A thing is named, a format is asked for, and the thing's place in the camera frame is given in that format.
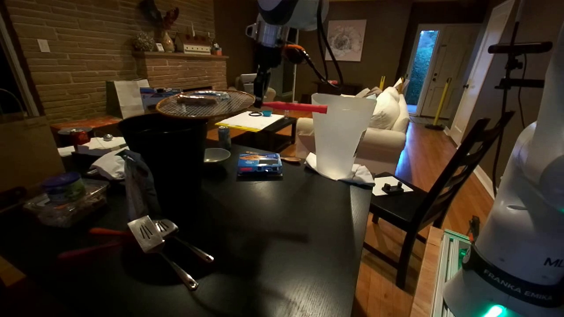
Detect blue card box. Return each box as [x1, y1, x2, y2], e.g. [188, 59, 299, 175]
[237, 150, 283, 178]

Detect white crumpled paper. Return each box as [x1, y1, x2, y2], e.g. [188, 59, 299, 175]
[89, 150, 126, 182]

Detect metal slotted spoon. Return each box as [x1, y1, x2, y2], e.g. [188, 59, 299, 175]
[156, 219, 216, 263]

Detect frosted white plastic pitcher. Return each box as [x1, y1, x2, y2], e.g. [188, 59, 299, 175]
[313, 94, 376, 180]

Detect framed wall picture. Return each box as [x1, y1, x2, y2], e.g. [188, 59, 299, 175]
[327, 20, 367, 62]

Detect black bucket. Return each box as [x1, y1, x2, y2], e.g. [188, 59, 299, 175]
[119, 115, 209, 224]

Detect metal slotted spatula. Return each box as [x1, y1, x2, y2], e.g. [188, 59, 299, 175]
[122, 154, 202, 293]

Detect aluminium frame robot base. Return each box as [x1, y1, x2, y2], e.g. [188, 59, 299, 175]
[433, 229, 471, 317]

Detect brick fireplace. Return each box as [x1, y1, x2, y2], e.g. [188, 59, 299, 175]
[135, 53, 228, 115]

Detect clear plastic food container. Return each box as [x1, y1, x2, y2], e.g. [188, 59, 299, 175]
[25, 178, 110, 228]

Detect red handled utensil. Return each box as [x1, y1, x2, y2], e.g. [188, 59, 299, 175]
[57, 228, 133, 261]

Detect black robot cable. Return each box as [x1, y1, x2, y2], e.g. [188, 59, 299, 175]
[293, 0, 350, 90]

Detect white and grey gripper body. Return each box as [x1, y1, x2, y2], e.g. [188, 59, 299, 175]
[246, 11, 313, 71]

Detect small snack bar object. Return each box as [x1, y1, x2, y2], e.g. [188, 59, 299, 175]
[177, 94, 218, 106]

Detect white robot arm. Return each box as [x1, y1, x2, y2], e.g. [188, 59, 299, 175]
[443, 29, 564, 317]

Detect black wooden chair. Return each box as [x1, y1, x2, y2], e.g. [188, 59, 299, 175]
[366, 111, 514, 289]

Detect black camera stand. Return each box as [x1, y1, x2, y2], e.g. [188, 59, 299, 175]
[480, 0, 552, 182]

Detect black coffee table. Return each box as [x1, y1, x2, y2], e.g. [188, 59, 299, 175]
[218, 111, 297, 152]

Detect small grey bowl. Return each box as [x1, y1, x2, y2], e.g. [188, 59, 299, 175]
[205, 148, 232, 164]

